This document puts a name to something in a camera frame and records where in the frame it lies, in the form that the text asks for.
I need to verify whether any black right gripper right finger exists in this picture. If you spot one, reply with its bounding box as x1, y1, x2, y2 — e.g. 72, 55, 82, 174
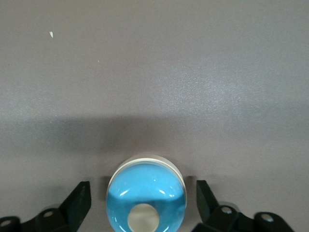
190, 180, 290, 232

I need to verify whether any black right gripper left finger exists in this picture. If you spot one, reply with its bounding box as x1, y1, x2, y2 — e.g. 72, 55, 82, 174
0, 181, 92, 232

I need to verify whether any blue desk bell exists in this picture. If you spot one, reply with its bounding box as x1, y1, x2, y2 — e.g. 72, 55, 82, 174
106, 154, 188, 232

